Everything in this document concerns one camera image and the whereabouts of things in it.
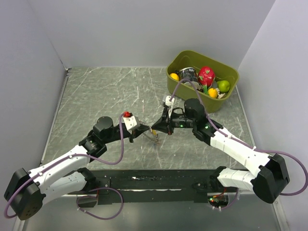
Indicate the green pear toy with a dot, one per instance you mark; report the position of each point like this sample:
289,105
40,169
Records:
224,86

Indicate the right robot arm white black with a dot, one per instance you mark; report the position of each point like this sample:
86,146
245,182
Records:
265,175

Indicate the black printed cup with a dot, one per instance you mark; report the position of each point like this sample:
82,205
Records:
190,74

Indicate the yellow lemon toy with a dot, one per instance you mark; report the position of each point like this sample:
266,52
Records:
213,93
174,76

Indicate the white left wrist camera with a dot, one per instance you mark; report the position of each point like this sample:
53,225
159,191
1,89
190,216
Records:
131,122

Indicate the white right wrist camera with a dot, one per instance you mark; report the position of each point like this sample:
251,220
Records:
168,102

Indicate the metal disc keyring with rings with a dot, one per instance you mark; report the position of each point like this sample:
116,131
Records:
155,139

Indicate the red dragon fruit toy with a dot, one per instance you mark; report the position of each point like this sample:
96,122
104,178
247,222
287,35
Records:
206,76

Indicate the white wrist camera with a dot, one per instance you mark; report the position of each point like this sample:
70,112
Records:
168,102
131,122

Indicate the yellow lemon toy left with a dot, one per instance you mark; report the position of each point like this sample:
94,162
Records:
174,76

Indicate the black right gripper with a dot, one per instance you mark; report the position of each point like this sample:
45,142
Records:
163,124

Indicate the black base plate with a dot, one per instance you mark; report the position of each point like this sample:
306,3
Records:
141,186

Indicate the aluminium rail frame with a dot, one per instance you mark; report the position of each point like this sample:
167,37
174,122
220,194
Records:
264,187

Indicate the yellow lemon toy right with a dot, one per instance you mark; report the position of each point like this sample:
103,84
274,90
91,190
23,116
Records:
213,93

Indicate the olive green plastic bin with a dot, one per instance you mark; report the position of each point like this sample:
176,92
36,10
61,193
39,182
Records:
214,80

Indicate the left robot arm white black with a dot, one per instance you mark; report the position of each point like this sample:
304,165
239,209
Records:
28,191

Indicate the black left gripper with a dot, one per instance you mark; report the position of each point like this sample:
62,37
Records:
135,133

